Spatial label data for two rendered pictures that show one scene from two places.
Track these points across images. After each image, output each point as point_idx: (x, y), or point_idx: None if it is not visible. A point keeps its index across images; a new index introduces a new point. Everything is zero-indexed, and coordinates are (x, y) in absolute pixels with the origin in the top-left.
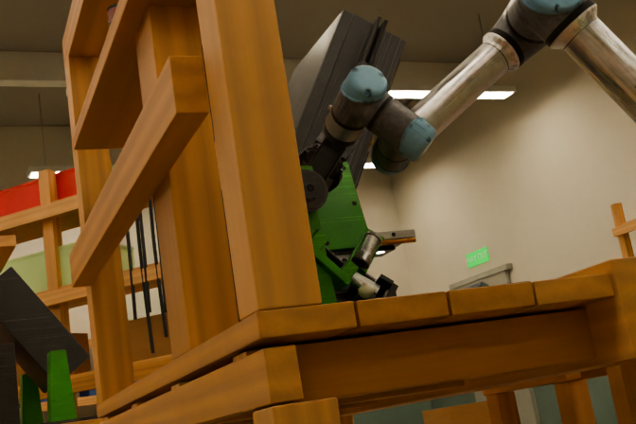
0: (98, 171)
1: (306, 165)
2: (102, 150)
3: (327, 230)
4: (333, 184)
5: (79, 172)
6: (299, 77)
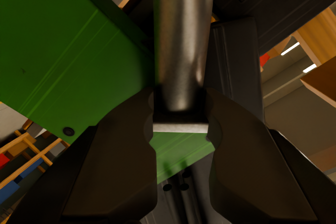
0: (318, 39)
1: (279, 201)
2: (322, 55)
3: (51, 13)
4: (55, 191)
5: (331, 30)
6: None
